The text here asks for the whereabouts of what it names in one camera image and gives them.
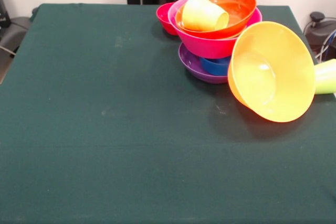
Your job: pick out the yellow cup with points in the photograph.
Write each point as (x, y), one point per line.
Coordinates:
(199, 14)

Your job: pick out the lime green cup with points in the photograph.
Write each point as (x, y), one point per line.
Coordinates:
(325, 79)

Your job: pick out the small red-pink bowl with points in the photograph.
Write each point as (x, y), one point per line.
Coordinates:
(164, 19)

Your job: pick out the large pink bowl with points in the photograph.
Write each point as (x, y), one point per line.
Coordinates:
(204, 48)

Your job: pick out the small blue bowl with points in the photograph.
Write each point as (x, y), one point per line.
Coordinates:
(215, 68)

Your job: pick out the dark green tablecloth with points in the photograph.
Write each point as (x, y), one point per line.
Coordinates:
(105, 169)

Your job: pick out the red-orange bowl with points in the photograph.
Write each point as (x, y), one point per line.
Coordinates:
(236, 6)

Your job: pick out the purple bowl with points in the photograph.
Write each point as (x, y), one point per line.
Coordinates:
(191, 66)

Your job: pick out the black device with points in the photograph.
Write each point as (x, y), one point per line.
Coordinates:
(4, 11)

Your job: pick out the large orange bowl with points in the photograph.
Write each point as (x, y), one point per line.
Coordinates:
(288, 64)

